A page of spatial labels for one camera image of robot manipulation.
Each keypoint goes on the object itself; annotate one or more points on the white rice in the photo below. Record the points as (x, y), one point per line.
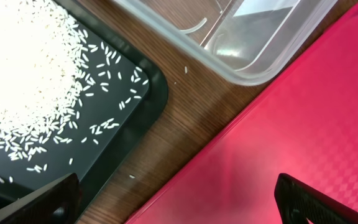
(40, 66)

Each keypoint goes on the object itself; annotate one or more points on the red serving tray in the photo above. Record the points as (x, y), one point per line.
(305, 124)

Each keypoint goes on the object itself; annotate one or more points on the black waste tray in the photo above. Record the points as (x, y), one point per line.
(125, 93)

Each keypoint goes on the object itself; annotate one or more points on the clear plastic bin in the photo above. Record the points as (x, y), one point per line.
(247, 42)

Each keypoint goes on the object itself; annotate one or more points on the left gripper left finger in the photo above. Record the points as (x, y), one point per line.
(56, 202)

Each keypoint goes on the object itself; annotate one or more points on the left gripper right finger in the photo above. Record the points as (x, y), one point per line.
(300, 203)

